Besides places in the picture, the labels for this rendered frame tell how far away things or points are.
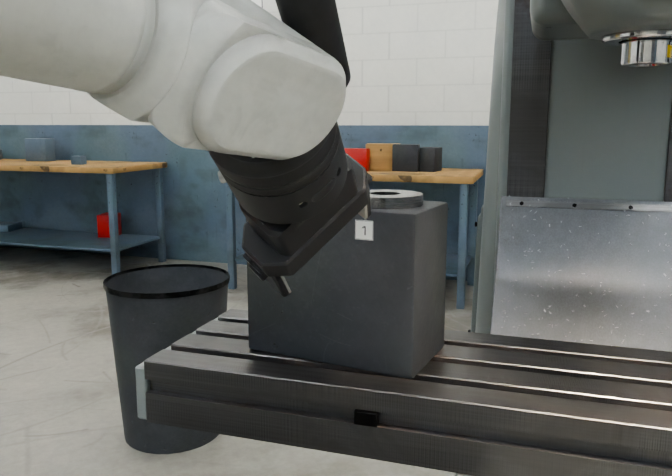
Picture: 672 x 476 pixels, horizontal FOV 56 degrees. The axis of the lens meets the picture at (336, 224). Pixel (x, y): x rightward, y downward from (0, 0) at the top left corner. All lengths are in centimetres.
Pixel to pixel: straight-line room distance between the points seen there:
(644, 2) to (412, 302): 37
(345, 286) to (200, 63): 48
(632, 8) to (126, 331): 209
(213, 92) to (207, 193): 539
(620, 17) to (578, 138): 46
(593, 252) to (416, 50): 408
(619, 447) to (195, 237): 527
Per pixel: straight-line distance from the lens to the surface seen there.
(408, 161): 451
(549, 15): 85
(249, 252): 52
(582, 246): 109
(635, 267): 109
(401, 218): 69
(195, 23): 29
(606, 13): 68
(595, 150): 112
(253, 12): 37
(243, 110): 31
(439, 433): 72
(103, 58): 29
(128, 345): 247
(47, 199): 670
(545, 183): 112
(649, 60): 73
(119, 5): 28
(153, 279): 279
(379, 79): 510
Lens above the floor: 122
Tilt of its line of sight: 9 degrees down
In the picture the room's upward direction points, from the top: straight up
